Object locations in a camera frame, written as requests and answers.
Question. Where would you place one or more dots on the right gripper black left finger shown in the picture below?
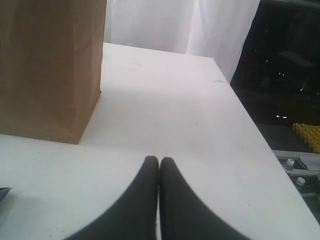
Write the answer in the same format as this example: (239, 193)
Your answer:
(133, 216)

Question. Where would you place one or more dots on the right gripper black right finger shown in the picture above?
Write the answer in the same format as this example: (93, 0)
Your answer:
(183, 216)

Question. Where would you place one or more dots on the large brown paper bag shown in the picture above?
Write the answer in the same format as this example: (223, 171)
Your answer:
(51, 54)

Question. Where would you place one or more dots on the yellow grid crate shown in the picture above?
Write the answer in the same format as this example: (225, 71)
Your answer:
(310, 134)

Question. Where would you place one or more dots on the white backdrop curtain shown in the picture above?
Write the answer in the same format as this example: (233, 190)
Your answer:
(208, 28)

